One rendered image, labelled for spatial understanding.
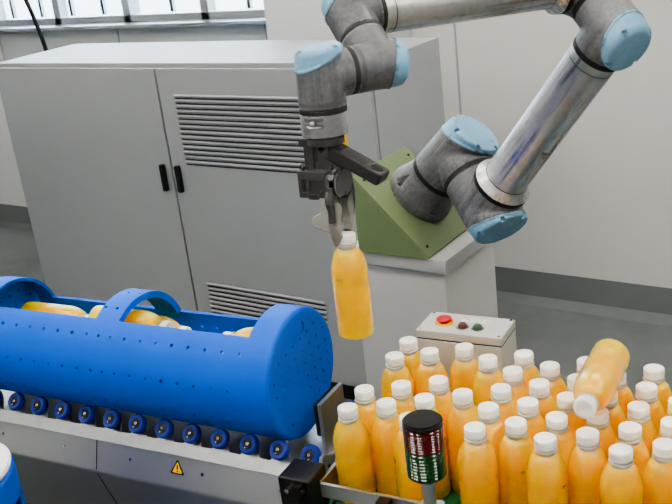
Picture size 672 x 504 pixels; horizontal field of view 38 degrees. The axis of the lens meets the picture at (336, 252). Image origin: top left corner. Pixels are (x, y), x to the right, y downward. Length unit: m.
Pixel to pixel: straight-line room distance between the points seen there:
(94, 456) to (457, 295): 1.04
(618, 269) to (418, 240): 2.30
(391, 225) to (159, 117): 1.88
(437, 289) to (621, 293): 2.29
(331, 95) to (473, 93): 3.05
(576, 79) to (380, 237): 0.73
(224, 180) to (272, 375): 2.22
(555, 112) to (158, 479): 1.22
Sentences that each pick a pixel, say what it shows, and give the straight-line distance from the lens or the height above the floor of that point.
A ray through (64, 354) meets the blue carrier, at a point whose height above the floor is 1.14.
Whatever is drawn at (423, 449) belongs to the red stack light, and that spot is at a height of 1.22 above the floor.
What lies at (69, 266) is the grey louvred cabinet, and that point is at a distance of 5.08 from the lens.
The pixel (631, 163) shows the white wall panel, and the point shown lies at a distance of 4.60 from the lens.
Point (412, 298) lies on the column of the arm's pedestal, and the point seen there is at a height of 0.97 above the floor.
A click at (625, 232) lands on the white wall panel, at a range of 4.71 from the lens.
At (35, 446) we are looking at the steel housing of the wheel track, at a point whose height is 0.86.
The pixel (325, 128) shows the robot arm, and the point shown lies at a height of 1.63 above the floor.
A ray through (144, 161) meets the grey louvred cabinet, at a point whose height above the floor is 1.01.
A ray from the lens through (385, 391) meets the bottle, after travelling 2.07.
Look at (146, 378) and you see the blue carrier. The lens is 2.14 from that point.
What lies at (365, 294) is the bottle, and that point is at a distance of 1.91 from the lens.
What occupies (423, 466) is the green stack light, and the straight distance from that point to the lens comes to 1.55.
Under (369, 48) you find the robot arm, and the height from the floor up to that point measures 1.76.
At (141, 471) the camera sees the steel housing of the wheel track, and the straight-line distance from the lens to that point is 2.31.
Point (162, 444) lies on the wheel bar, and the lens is 2.26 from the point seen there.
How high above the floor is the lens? 2.04
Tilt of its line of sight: 20 degrees down
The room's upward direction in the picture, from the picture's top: 7 degrees counter-clockwise
